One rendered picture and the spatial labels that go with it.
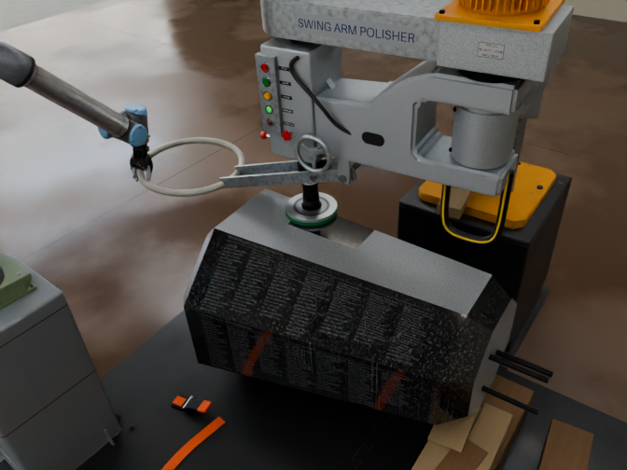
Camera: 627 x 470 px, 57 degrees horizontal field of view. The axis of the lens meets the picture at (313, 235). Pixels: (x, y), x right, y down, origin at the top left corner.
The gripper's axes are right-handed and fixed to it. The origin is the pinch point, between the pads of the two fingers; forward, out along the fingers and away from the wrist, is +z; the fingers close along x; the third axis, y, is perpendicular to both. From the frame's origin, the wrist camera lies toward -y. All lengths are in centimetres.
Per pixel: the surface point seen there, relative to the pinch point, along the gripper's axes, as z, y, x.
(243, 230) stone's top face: -6, 48, 48
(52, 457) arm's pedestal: 74, 96, -24
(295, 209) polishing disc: -12, 40, 69
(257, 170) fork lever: -17, 17, 53
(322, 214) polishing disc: -14, 45, 79
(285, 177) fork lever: -27, 39, 64
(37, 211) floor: 96, -113, -98
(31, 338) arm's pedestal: 15, 89, -24
